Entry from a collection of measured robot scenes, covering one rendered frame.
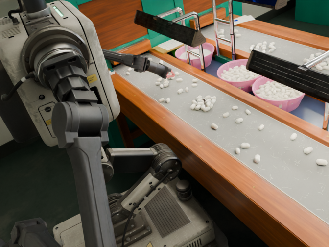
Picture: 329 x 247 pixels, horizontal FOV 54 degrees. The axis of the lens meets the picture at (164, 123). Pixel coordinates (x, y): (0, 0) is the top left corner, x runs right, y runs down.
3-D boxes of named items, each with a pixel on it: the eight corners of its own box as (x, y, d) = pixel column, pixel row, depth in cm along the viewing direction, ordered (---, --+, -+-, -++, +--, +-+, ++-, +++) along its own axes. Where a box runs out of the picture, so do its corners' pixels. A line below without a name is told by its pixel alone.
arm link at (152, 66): (146, 69, 171) (149, 59, 170) (139, 68, 176) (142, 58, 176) (156, 73, 175) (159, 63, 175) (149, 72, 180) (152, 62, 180)
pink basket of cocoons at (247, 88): (253, 100, 175) (252, 85, 170) (210, 91, 190) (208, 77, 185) (272, 76, 191) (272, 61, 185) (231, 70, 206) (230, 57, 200)
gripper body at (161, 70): (161, 63, 184) (151, 59, 180) (171, 68, 177) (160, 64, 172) (156, 74, 186) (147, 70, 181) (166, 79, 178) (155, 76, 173)
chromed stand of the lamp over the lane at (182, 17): (184, 95, 193) (171, 21, 167) (166, 84, 208) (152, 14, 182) (209, 82, 199) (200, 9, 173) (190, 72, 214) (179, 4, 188)
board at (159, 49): (162, 54, 223) (162, 53, 222) (152, 49, 234) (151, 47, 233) (200, 37, 234) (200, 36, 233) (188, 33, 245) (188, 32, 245)
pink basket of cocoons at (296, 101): (281, 124, 155) (281, 107, 150) (242, 103, 175) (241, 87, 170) (318, 100, 165) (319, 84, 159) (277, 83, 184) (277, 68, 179)
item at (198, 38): (193, 48, 155) (191, 33, 151) (133, 23, 202) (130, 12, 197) (206, 42, 158) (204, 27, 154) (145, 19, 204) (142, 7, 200)
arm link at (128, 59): (58, 53, 165) (63, 32, 164) (62, 54, 171) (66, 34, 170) (141, 73, 168) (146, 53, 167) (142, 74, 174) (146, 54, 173)
